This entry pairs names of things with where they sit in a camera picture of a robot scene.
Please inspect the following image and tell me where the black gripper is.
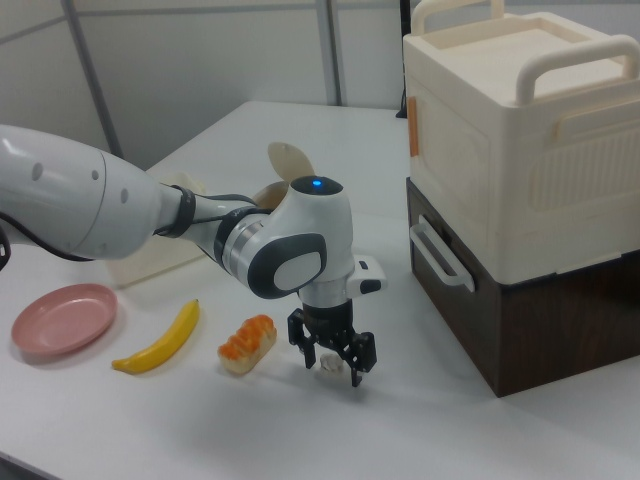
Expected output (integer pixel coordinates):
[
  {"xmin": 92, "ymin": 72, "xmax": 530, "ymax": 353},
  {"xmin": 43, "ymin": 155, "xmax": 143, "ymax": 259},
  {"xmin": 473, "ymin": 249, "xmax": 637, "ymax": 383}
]
[{"xmin": 287, "ymin": 298, "xmax": 377, "ymax": 389}]

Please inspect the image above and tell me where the cream swing-lid trash bin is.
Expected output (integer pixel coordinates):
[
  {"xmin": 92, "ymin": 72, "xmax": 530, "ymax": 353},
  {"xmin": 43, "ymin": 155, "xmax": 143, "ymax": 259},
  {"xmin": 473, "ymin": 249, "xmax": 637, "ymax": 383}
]
[{"xmin": 253, "ymin": 141, "xmax": 315, "ymax": 212}]

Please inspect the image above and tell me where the translucent plastic storage container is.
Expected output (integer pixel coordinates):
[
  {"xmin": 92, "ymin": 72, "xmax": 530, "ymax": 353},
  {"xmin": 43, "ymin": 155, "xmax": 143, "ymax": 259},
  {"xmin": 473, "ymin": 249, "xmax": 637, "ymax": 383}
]
[{"xmin": 104, "ymin": 171, "xmax": 207, "ymax": 289}]

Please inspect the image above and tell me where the yellow banana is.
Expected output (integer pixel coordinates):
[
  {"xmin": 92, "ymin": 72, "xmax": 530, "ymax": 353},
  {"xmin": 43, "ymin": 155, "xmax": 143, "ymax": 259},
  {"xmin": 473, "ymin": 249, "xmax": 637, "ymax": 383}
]
[{"xmin": 110, "ymin": 298, "xmax": 201, "ymax": 374}]

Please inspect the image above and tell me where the pink plate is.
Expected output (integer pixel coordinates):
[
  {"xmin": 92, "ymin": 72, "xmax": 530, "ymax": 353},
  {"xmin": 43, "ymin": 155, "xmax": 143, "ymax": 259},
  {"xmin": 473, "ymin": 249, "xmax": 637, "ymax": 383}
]
[{"xmin": 10, "ymin": 282, "xmax": 120, "ymax": 357}]

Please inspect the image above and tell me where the bread with orange topping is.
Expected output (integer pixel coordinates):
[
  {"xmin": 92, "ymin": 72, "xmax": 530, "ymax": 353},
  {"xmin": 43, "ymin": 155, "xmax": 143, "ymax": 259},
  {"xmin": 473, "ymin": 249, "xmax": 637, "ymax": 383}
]
[{"xmin": 216, "ymin": 314, "xmax": 278, "ymax": 376}]

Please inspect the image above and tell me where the white drawer handle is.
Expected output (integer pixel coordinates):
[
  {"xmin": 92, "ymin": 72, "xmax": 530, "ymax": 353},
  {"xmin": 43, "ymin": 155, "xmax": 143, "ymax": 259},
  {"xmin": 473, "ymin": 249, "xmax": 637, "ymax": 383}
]
[{"xmin": 409, "ymin": 214, "xmax": 477, "ymax": 292}]

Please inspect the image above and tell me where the orange strip on cabinet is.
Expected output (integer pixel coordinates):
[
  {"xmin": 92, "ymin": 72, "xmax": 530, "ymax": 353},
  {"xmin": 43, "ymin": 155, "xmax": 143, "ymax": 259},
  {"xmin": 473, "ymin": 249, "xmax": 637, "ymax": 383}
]
[{"xmin": 406, "ymin": 96, "xmax": 421, "ymax": 159}]

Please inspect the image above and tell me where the dark brown drawer box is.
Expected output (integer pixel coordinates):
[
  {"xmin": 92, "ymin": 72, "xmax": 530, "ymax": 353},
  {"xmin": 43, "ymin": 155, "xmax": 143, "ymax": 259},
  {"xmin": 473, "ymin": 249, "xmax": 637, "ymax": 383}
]
[{"xmin": 405, "ymin": 177, "xmax": 640, "ymax": 399}]

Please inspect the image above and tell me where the cream plastic cabinet box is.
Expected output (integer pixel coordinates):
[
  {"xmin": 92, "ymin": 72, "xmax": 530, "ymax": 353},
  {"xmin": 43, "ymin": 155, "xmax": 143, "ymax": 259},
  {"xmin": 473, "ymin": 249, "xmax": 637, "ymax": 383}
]
[{"xmin": 402, "ymin": 0, "xmax": 640, "ymax": 287}]

